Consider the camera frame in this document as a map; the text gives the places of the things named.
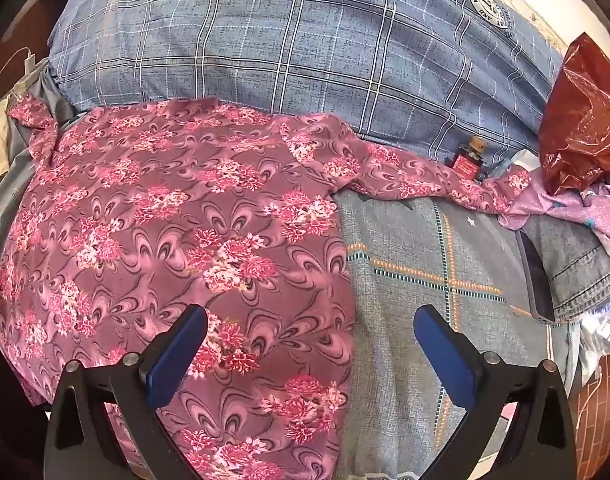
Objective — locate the blue plaid pillow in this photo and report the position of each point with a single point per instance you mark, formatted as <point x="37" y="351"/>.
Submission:
<point x="424" y="75"/>

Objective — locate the lilac patterned cloth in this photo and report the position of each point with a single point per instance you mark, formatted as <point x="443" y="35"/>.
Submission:
<point x="589" y="208"/>

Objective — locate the red plastic bag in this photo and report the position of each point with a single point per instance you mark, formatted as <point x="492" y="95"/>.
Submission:
<point x="574" y="134"/>

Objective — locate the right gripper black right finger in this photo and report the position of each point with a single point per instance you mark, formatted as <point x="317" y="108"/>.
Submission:
<point x="540" y="442"/>

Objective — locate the small red bottle box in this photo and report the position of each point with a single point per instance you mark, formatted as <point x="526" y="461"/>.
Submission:
<point x="468" y="160"/>

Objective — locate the denim jeans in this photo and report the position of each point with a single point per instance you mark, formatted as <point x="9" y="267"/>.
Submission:
<point x="567" y="269"/>

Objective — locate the pink floral garment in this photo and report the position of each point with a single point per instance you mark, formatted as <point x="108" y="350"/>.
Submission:
<point x="137" y="211"/>

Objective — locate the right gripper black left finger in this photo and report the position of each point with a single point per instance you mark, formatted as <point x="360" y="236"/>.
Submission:
<point x="81" y="443"/>

